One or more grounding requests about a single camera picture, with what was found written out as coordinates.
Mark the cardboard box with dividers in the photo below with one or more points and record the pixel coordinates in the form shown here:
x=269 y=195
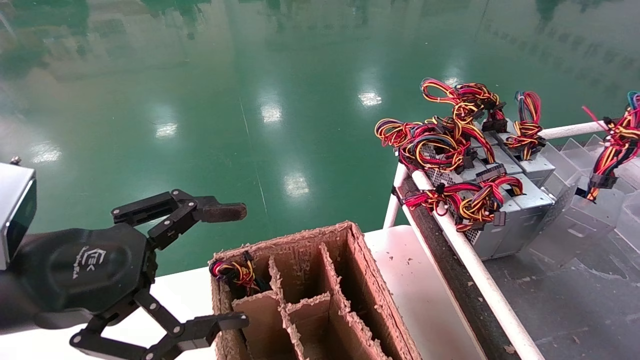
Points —
x=310 y=265

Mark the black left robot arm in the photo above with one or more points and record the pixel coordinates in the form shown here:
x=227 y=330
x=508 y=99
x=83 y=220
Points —
x=10 y=305

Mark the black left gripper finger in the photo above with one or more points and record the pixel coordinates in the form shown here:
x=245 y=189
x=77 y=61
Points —
x=175 y=215
x=200 y=332

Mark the black foam edge strip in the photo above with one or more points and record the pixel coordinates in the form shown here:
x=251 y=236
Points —
x=450 y=280

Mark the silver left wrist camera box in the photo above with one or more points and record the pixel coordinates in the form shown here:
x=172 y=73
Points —
x=15 y=215

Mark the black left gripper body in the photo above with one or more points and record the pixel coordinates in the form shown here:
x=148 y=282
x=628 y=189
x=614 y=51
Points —
x=85 y=270

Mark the clear acrylic divider tray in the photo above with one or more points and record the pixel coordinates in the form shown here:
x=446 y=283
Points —
x=570 y=152

